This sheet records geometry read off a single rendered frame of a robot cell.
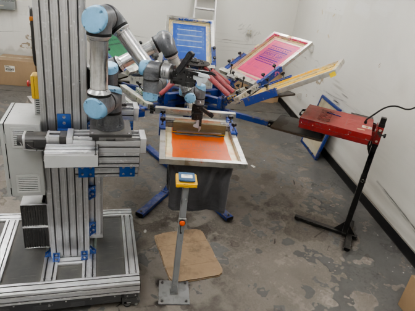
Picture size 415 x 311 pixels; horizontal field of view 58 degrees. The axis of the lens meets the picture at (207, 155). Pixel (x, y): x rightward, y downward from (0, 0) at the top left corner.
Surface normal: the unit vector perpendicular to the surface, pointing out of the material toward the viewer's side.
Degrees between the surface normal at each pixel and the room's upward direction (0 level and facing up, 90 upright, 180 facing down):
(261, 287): 0
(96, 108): 97
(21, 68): 90
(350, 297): 0
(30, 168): 90
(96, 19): 82
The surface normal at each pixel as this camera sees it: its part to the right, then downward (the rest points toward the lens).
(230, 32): 0.10, 0.45
